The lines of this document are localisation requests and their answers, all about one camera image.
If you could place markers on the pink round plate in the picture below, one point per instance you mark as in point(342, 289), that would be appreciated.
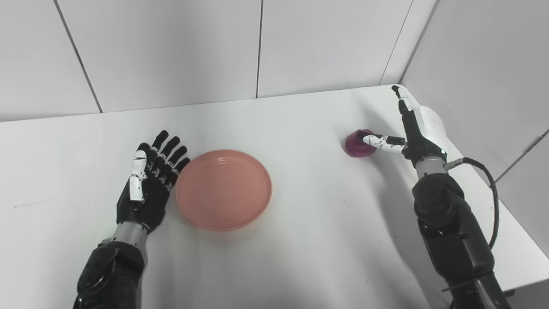
point(223, 191)

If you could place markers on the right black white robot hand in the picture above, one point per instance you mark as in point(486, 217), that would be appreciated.
point(422, 133)

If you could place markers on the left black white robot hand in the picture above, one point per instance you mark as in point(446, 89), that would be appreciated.
point(148, 197)

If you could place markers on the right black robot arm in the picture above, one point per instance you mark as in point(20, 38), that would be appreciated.
point(454, 231)

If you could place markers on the purple red onion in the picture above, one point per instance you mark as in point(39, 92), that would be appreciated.
point(355, 145)

